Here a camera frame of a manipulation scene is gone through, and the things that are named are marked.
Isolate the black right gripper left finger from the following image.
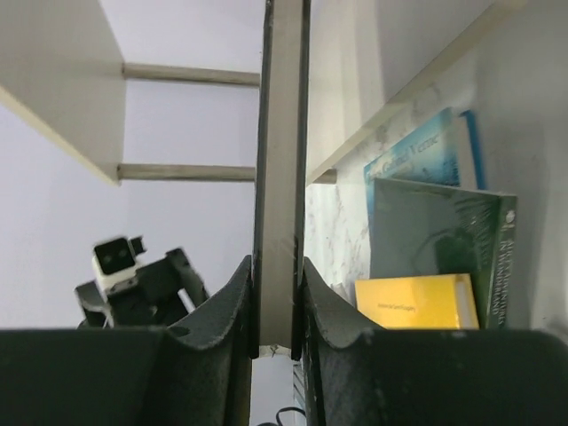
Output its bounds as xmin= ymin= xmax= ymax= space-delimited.
xmin=1 ymin=257 xmax=251 ymax=425

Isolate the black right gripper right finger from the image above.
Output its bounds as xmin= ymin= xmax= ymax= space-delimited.
xmin=303 ymin=262 xmax=567 ymax=425

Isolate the blue ocean Jules Verne book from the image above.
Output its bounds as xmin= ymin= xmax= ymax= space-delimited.
xmin=363 ymin=108 xmax=486 ymax=190

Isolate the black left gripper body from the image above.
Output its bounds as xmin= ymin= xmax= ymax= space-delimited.
xmin=75 ymin=248 xmax=209 ymax=328

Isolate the yellow paperback book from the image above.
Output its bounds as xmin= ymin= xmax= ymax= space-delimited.
xmin=355 ymin=274 xmax=479 ymax=329

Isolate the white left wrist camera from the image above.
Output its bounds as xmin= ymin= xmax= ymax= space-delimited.
xmin=91 ymin=236 xmax=146 ymax=295

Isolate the dark green hardcover book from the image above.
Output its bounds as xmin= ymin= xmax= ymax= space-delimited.
xmin=368 ymin=178 xmax=517 ymax=328

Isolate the black Moon and Sixpence book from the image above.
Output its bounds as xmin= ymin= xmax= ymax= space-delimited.
xmin=251 ymin=1 xmax=312 ymax=359

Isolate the white two-tier wooden shelf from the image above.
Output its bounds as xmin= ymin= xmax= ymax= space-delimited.
xmin=1 ymin=1 xmax=522 ymax=182

